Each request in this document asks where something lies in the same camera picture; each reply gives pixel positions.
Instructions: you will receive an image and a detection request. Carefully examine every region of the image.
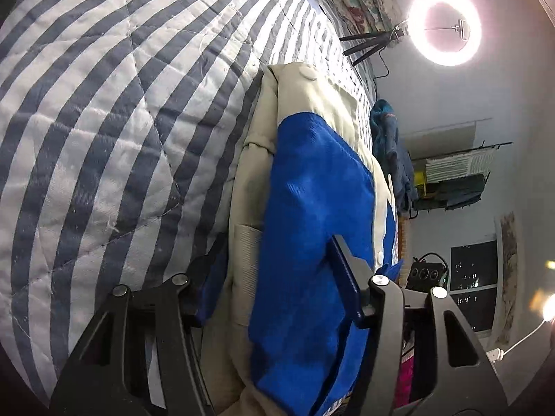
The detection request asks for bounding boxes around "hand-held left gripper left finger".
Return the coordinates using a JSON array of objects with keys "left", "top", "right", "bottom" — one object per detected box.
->
[{"left": 50, "top": 243, "right": 228, "bottom": 416}]

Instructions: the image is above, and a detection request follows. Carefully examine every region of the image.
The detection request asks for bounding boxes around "blue striped quilt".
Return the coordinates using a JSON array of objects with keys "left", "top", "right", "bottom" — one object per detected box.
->
[{"left": 0, "top": 0, "right": 378, "bottom": 399}]

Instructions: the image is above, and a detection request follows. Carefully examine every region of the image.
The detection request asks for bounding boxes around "dark teal garment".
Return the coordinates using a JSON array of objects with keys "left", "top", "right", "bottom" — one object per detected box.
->
[{"left": 370, "top": 99, "right": 420, "bottom": 218}]

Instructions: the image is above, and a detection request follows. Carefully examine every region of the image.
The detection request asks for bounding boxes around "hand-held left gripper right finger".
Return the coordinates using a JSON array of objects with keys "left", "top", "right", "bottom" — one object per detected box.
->
[{"left": 328, "top": 235, "right": 508, "bottom": 416}]

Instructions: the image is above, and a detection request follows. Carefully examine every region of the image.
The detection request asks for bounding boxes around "wall scroll poster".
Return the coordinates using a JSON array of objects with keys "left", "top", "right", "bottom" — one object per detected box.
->
[{"left": 495, "top": 211, "right": 520, "bottom": 348}]

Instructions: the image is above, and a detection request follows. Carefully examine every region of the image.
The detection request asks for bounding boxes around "black cable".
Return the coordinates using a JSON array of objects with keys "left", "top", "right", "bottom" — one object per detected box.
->
[{"left": 373, "top": 50, "right": 391, "bottom": 79}]

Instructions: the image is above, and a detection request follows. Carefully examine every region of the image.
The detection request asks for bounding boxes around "dark window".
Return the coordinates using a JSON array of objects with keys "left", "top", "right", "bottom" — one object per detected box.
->
[{"left": 449, "top": 240, "right": 498, "bottom": 333}]

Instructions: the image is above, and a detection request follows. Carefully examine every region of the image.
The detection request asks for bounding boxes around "white charger cable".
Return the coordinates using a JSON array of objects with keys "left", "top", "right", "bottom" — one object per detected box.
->
[{"left": 486, "top": 318, "right": 555, "bottom": 361}]

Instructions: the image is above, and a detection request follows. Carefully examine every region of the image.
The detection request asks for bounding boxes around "black power strip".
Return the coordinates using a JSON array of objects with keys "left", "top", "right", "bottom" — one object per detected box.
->
[{"left": 408, "top": 252, "right": 450, "bottom": 292}]

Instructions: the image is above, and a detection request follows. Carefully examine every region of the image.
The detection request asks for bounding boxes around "black tripod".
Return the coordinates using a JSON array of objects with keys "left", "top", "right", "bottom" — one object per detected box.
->
[{"left": 339, "top": 21, "right": 410, "bottom": 67}]

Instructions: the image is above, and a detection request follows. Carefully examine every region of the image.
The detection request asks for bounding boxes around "beige and blue jacket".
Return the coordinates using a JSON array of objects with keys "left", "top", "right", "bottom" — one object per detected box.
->
[{"left": 204, "top": 63, "right": 404, "bottom": 416}]

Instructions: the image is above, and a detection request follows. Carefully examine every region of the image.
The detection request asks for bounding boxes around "pink cloth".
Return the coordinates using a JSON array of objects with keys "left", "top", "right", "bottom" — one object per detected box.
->
[{"left": 395, "top": 350, "right": 415, "bottom": 405}]

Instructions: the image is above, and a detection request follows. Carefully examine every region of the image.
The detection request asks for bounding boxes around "clothes drying rack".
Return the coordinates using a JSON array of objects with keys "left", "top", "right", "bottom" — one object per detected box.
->
[{"left": 408, "top": 139, "right": 513, "bottom": 214}]

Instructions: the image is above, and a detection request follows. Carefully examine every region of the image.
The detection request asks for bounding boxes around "white ring light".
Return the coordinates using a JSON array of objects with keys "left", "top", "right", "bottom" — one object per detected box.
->
[{"left": 407, "top": 0, "right": 483, "bottom": 68}]

